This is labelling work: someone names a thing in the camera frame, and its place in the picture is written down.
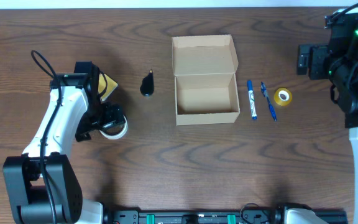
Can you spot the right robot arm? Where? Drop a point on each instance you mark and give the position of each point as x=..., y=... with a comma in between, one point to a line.
x=337, y=61

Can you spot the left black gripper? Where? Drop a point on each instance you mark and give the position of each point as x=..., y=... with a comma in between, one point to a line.
x=103, y=123

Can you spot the black teardrop-shaped object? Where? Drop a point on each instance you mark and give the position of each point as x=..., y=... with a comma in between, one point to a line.
x=147, y=86

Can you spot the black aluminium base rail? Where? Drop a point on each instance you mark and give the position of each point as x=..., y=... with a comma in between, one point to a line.
x=250, y=215

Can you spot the small yellow tape roll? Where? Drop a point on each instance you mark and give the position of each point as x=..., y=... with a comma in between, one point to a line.
x=283, y=96

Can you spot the blue and white marker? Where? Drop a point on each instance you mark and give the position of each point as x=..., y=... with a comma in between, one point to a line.
x=251, y=100

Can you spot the open cardboard box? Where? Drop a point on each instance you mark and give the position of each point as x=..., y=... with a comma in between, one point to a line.
x=204, y=70

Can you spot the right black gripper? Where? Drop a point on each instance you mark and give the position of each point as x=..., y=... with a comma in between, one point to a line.
x=304, y=59

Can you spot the white tape roll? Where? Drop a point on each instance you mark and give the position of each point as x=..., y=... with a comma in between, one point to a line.
x=118, y=135

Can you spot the yellow sticky note pad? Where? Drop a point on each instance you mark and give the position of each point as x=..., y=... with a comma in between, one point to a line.
x=106, y=86

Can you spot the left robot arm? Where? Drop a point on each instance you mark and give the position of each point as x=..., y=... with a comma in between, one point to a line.
x=41, y=184

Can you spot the blue ballpoint pen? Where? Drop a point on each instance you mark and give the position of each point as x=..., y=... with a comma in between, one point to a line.
x=270, y=105

